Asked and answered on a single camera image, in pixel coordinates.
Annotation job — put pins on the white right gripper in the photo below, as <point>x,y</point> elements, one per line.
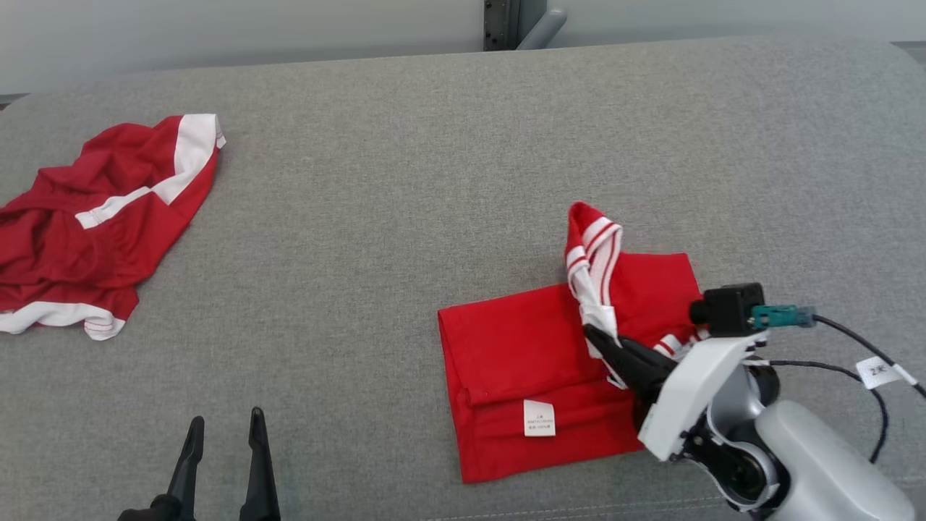
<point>694,391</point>

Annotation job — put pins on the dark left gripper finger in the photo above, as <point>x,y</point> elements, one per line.
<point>184,477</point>
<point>260,477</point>

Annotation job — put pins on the red Bulls basketball jersey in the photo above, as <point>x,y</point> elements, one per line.
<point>521,347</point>

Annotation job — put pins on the red shorts with white stripes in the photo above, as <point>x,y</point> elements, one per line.
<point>94,239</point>

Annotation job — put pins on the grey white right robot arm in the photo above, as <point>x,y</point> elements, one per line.
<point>817,456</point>

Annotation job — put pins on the light grey tube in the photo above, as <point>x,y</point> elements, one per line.
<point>546,25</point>

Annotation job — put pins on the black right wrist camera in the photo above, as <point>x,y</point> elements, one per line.
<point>731,307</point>

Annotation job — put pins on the dark metal post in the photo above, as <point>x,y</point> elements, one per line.
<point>499,22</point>

